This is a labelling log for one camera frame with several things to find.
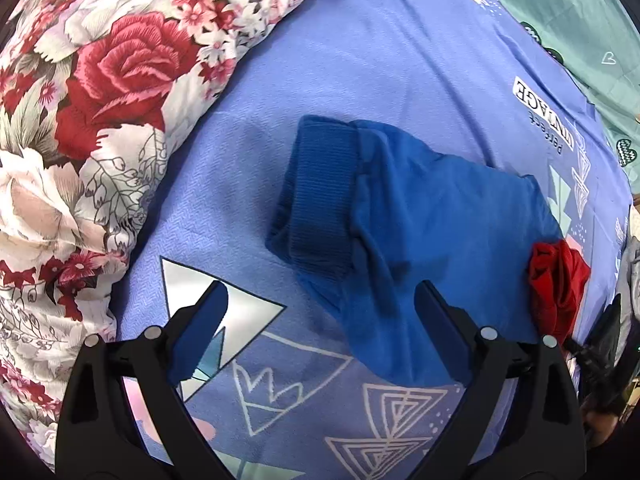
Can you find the person's right hand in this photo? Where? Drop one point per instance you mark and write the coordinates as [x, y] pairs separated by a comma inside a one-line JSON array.
[[600, 427]]

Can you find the floral quilt roll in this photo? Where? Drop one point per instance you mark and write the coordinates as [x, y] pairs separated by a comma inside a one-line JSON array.
[[100, 85]]

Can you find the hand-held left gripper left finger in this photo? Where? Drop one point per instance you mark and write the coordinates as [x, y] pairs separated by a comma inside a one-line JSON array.
[[202, 330]]

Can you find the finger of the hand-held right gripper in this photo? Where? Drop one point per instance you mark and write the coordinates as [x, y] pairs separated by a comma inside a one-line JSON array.
[[607, 330]]

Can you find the green heart print sheet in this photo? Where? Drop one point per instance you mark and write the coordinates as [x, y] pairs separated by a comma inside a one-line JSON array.
[[590, 20]]

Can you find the purple printed blanket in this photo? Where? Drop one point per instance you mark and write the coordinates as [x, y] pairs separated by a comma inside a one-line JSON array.
[[350, 60]]

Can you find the grey garment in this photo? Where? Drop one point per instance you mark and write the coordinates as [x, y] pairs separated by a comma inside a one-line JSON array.
[[631, 270]]

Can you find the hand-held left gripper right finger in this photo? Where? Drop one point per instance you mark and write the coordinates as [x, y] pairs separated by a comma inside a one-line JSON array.
[[445, 335]]

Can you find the blue and red pants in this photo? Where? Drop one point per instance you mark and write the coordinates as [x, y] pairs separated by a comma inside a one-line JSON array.
[[425, 210]]

